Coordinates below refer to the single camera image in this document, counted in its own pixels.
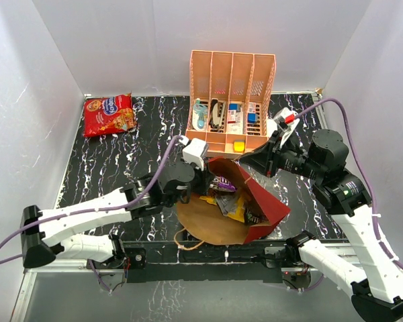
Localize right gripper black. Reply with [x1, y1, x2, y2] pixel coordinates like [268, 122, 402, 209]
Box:
[240, 130, 324, 181]

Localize purple brown candy packet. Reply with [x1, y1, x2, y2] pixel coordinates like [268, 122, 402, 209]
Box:
[210, 176, 236, 193]

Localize yellow snack packet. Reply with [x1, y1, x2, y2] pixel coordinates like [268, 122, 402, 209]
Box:
[199, 196, 217, 205]
[221, 194, 247, 223]

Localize red paper bag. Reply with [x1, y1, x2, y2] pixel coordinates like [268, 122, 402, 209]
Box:
[177, 157, 290, 246]

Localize red cookie snack bag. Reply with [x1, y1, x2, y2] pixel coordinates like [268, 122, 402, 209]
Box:
[83, 93, 137, 138]

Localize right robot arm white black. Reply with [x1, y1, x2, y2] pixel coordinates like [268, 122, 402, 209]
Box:
[240, 129, 403, 321]

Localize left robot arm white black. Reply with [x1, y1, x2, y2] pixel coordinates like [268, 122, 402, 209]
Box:
[21, 161, 214, 268]

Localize yellow sticky notes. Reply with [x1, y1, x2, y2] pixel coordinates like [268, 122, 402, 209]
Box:
[233, 140, 245, 154]

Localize white box beside organizer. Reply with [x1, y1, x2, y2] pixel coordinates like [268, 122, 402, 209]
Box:
[266, 119, 277, 138]

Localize blue eraser block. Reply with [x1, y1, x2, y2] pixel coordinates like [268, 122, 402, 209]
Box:
[247, 113, 258, 124]

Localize white red card box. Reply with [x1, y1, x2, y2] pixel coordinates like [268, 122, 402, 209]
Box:
[227, 103, 243, 125]

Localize black stapler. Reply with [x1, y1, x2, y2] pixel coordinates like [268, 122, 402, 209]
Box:
[210, 99, 226, 130]

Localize blue tape dispenser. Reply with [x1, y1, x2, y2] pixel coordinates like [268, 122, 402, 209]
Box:
[191, 98, 208, 131]

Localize pink desk organizer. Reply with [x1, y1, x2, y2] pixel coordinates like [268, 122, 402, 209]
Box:
[185, 50, 276, 158]

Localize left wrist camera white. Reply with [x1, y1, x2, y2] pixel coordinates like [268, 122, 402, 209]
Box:
[182, 138, 208, 171]

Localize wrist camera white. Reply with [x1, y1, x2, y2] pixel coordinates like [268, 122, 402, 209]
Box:
[273, 107, 300, 148]
[182, 138, 208, 171]

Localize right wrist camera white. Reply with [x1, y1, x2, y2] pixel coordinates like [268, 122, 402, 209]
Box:
[273, 107, 300, 148]

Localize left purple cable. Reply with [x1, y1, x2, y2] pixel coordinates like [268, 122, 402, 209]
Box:
[0, 135, 189, 268]

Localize purple cable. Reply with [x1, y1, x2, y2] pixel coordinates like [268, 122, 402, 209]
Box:
[0, 135, 189, 268]
[294, 97, 403, 282]

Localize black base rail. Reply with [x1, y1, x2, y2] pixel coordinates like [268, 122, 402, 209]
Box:
[97, 239, 323, 286]

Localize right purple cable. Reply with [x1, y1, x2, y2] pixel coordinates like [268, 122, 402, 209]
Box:
[294, 97, 403, 282]

